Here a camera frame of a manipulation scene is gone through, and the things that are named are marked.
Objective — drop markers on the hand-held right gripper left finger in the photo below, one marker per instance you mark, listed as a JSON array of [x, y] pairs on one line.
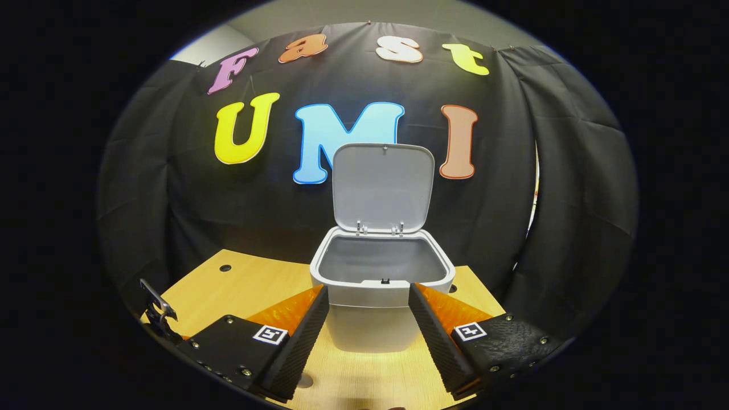
[[304, 347]]

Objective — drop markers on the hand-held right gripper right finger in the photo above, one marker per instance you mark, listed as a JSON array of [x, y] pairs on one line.
[[435, 341]]

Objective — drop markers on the black backdrop cloth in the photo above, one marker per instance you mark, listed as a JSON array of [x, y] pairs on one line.
[[267, 199]]

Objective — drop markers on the white desktop garbage bin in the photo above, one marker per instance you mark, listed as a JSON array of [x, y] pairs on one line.
[[370, 324]]

